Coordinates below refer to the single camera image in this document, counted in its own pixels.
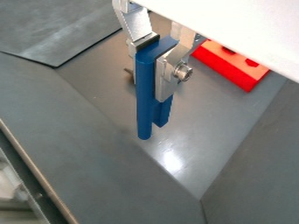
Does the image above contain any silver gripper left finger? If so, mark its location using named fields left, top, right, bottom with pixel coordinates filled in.
left=112, top=0, right=160, bottom=57

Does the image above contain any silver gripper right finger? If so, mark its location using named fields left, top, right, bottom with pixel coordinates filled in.
left=155, top=22, right=201, bottom=102

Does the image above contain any blue square-circle peg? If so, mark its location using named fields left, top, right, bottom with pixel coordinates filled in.
left=135, top=36, right=177, bottom=140

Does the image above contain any red shape-sorter board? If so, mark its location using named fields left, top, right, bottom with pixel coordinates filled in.
left=191, top=39, right=269, bottom=92

